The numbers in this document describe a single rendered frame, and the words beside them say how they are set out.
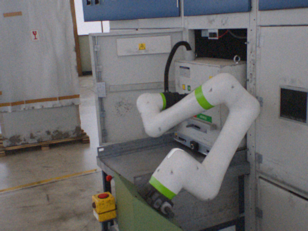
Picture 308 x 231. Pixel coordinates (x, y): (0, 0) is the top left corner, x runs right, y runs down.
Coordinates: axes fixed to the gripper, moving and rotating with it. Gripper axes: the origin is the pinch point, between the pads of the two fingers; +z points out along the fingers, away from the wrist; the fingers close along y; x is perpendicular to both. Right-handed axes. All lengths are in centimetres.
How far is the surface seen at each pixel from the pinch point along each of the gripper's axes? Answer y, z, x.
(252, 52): 18.7, 17.5, 21.9
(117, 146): -42, -38, -33
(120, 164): -23, -44, -38
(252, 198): 19, 17, -58
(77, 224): -128, -47, -123
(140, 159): -24, -30, -38
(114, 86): -63, -28, 0
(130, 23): -137, 18, 39
